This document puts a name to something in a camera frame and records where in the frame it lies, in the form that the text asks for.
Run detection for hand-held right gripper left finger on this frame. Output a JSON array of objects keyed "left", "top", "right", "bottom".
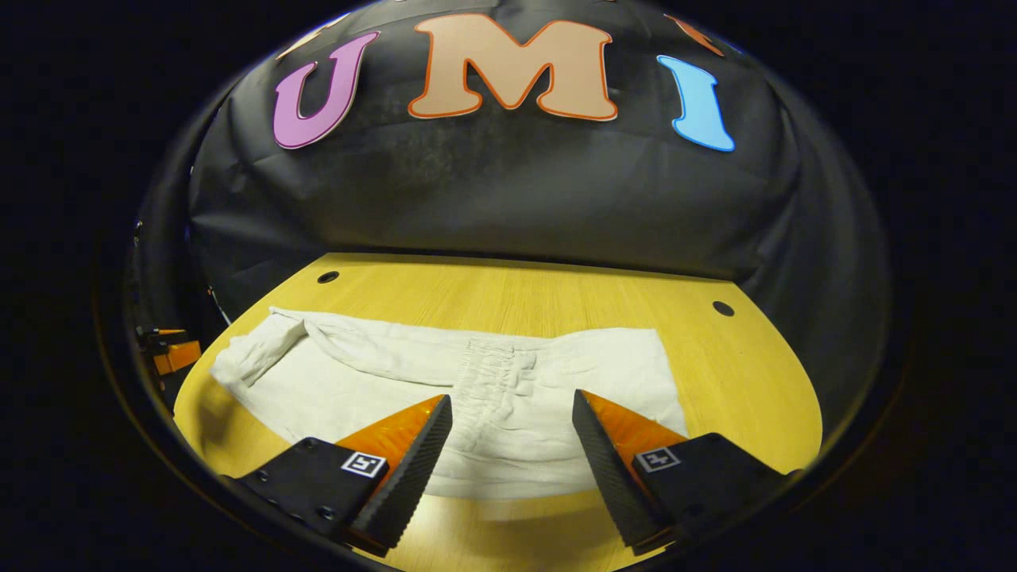
[{"left": 234, "top": 394, "right": 454, "bottom": 557}]

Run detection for black backdrop cloth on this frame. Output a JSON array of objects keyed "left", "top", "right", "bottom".
[{"left": 131, "top": 0, "right": 891, "bottom": 446}]

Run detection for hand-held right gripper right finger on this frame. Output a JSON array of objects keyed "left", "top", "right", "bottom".
[{"left": 572, "top": 389, "right": 787, "bottom": 555}]

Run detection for white jeans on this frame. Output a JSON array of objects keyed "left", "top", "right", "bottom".
[{"left": 211, "top": 307, "right": 688, "bottom": 500}]

